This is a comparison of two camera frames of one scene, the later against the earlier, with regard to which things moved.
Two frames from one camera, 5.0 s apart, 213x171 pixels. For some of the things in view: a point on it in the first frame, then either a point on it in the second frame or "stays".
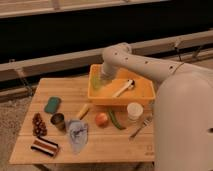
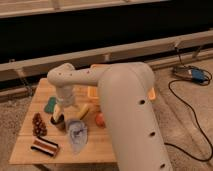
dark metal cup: x=58 y=120 stays
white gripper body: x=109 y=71 -> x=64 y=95
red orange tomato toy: x=102 y=120 stays
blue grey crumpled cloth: x=79 y=133 stays
